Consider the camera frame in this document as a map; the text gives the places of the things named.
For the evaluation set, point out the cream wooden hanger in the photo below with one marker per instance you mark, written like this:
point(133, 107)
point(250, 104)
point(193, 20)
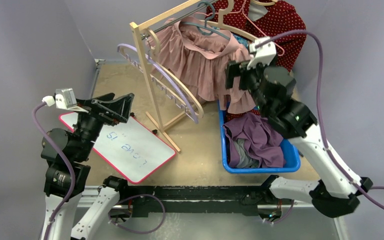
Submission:
point(163, 78)
point(267, 21)

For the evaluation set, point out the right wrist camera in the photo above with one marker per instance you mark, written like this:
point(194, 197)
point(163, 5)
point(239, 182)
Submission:
point(262, 51)

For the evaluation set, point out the cream wooden hanger rear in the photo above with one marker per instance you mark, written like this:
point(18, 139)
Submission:
point(267, 21)

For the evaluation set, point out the red polka dot dress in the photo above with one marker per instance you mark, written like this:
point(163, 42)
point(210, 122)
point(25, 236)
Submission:
point(292, 44)

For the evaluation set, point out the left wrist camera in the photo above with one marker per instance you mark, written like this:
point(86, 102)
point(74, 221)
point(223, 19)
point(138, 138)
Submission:
point(64, 99)

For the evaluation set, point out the red polka dot skirt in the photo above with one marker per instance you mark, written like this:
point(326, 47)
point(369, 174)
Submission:
point(231, 116)

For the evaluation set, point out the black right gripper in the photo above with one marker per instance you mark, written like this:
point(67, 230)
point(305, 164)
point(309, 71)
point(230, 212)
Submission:
point(237, 75)

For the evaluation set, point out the teal hanger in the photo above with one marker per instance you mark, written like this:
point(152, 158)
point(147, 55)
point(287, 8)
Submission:
point(204, 28)

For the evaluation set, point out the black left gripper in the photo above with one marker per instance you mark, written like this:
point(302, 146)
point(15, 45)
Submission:
point(119, 108)

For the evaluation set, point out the cream wooden hanger front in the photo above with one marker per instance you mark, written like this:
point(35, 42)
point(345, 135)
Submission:
point(163, 78)

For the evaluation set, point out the purple pleated skirt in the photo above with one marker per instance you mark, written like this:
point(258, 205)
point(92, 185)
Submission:
point(253, 143)

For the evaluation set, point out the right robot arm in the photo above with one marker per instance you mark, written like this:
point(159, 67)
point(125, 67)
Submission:
point(337, 191)

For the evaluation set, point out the blue plastic bin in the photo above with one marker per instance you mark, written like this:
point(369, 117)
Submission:
point(290, 153)

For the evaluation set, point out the blue floral garment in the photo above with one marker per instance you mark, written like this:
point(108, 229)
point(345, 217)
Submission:
point(241, 40)

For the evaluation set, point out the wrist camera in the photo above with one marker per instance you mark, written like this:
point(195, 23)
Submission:
point(64, 99)
point(262, 51)

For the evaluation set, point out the pink pleated skirt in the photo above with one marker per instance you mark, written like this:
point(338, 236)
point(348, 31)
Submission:
point(199, 62)

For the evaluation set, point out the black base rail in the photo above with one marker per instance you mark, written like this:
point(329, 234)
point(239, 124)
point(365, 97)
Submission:
point(255, 200)

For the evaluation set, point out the metal rack rod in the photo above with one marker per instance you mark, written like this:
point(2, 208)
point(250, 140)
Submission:
point(202, 6)

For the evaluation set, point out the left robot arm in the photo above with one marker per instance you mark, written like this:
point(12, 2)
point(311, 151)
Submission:
point(66, 153)

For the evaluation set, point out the wooden clothes rack frame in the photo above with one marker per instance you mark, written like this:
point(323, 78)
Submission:
point(147, 46)

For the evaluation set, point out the pink wire hanger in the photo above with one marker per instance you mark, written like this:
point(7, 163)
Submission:
point(264, 4)

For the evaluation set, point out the red-edged whiteboard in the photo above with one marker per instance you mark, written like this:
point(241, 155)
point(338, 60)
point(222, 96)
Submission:
point(132, 150)

